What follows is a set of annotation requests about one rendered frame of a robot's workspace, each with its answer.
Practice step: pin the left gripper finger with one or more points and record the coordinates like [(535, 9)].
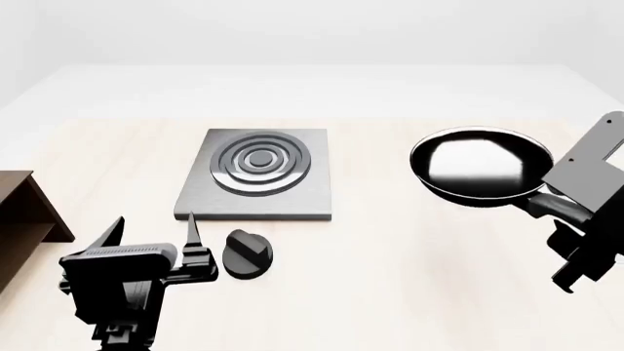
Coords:
[(192, 237), (111, 235)]

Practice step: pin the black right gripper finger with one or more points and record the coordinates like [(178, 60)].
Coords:
[(564, 239)]

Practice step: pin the black frying pan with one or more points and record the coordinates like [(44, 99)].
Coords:
[(480, 164)]

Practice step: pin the black round stove knob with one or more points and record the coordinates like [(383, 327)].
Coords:
[(246, 256)]

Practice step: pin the silver square electric stove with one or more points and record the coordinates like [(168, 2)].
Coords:
[(292, 197)]

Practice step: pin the dark brown wooden shelf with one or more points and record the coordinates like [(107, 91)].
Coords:
[(34, 215)]

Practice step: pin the dark left gripper camera box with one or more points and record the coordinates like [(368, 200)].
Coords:
[(117, 259)]

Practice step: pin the grey right gripper mount plate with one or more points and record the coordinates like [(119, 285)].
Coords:
[(582, 175)]

